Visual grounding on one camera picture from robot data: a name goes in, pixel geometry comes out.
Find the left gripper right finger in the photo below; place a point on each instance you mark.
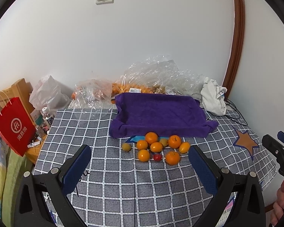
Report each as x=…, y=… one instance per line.
x=248, y=208

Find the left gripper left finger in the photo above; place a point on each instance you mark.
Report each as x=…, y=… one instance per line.
x=31, y=208

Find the yellow oval kumquat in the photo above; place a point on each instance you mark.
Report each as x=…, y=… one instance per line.
x=184, y=147

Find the orange with dark spot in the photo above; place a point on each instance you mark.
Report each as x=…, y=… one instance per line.
x=174, y=141

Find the red cherry tomato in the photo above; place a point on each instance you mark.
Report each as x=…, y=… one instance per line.
x=157, y=157

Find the small orange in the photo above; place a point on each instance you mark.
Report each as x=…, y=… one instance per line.
x=142, y=145
x=156, y=147
x=143, y=155

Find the greenish yellow small fruit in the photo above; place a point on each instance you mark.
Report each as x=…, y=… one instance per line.
x=126, y=147

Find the large back orange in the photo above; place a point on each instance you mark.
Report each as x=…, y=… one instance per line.
x=151, y=137

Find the person right hand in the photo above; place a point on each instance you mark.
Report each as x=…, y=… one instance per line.
x=278, y=206

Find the white crumpled cloth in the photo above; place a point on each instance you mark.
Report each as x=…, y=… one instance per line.
x=213, y=97

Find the red paper bag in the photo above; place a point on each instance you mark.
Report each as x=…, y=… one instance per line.
x=16, y=127

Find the plastic bottle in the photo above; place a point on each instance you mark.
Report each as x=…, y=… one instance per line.
x=48, y=116

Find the grey checked tablecloth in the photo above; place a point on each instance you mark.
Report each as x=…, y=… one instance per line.
x=117, y=189

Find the white plastic bag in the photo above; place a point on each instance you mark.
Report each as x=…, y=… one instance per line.
x=47, y=93

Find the wooden chair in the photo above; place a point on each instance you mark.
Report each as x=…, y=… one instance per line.
x=20, y=89

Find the small clear plastic bag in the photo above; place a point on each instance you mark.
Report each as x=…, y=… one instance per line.
x=92, y=93

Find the large clear plastic bag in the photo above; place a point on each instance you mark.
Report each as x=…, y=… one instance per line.
x=159, y=75

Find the purple towel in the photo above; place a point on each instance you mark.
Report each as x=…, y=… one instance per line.
x=165, y=115

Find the brown wooden door frame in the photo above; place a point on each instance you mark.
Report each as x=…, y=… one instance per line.
x=237, y=45

